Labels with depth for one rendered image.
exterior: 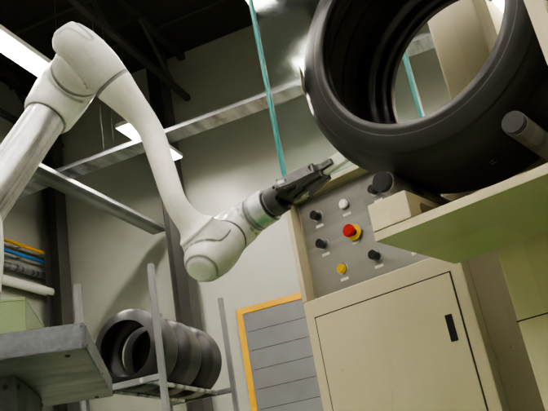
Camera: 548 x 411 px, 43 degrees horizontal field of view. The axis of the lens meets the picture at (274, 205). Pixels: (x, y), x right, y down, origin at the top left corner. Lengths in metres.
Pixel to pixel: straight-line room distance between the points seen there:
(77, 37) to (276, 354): 9.56
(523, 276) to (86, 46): 1.15
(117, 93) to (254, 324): 9.67
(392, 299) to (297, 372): 8.89
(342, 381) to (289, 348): 8.86
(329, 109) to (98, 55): 0.59
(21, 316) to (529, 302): 1.05
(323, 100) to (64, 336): 0.77
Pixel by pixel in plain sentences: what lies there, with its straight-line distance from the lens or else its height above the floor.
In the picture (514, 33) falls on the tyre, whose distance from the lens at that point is 1.39.
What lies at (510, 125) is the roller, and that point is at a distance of 1.33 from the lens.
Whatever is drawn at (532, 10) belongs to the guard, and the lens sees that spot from 0.81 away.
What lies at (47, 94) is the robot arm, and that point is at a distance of 1.86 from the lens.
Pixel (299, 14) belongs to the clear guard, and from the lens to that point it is 2.63.
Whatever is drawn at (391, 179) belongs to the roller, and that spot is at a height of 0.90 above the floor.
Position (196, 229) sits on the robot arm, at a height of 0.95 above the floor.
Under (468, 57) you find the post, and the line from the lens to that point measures 1.86.
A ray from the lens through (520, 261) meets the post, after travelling 1.67.
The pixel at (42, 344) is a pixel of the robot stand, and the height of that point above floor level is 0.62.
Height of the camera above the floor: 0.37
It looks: 22 degrees up
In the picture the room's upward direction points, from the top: 10 degrees counter-clockwise
